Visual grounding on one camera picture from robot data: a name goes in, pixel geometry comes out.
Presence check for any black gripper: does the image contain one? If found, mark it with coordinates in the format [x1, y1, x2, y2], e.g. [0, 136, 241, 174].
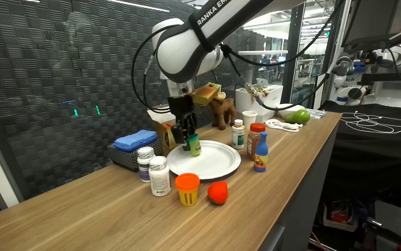
[169, 93, 201, 150]

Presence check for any teal lid small tub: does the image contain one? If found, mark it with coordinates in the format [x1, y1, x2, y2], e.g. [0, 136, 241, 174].
[187, 132, 203, 157]

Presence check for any white bottle green label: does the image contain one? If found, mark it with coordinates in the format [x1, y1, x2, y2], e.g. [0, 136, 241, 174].
[231, 118, 247, 150]

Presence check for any white bottle blue label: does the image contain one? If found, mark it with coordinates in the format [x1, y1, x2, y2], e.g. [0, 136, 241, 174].
[137, 144, 156, 183]

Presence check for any white pill bottle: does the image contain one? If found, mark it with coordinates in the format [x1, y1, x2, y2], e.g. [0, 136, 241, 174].
[148, 154, 171, 197]

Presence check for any orange lid yellow tub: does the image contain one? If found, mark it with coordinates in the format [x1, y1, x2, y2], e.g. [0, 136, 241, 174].
[174, 171, 202, 207]

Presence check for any open yellow cardboard box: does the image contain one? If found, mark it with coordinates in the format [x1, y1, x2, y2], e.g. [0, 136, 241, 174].
[146, 108, 184, 157]

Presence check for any brown plush moose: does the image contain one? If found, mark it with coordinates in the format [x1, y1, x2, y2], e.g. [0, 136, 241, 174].
[209, 90, 238, 130]

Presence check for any white paper plate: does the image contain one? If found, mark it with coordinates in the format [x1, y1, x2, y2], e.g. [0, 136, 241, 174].
[166, 139, 242, 181]

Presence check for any blue sponge cloth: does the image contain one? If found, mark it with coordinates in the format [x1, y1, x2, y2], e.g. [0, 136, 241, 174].
[113, 128, 159, 153]

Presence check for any white paper cup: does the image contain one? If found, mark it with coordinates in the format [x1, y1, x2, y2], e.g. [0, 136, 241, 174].
[241, 108, 259, 130]

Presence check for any orange lid spice jar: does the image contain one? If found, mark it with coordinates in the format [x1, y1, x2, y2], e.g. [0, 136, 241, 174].
[247, 121, 267, 161]

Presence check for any grey woven basket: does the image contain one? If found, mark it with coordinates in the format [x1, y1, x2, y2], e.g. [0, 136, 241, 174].
[107, 137, 164, 172]

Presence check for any orange red ball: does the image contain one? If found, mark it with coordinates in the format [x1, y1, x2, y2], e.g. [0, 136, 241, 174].
[206, 179, 230, 206]

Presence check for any blue bottle colourful label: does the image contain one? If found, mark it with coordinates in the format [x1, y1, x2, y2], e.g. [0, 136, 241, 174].
[252, 130, 270, 174]

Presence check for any white bowl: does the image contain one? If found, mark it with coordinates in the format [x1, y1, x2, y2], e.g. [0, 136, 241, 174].
[276, 101, 306, 119]

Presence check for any green mango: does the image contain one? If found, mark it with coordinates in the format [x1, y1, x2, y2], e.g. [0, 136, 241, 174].
[283, 108, 312, 125]

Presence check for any white lab equipment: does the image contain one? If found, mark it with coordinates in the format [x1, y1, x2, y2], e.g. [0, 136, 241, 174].
[331, 45, 401, 108]

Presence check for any red object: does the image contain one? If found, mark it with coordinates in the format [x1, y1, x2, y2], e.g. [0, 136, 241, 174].
[324, 199, 359, 231]

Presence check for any black covered table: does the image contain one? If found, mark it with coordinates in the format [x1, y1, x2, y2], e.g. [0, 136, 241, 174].
[320, 98, 401, 186]

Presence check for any dark monitor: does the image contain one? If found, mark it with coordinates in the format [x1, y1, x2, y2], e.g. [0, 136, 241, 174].
[341, 0, 401, 50]

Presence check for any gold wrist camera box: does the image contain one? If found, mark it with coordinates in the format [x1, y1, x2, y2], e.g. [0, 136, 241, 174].
[191, 82, 223, 108]

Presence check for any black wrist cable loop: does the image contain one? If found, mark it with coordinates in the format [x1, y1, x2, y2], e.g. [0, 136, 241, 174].
[130, 23, 174, 112]

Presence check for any white rope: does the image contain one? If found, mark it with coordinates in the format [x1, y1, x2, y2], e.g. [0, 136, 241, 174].
[265, 116, 304, 133]

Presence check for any thin white cable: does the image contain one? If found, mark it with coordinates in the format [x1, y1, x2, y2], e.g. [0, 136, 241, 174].
[341, 109, 401, 136]

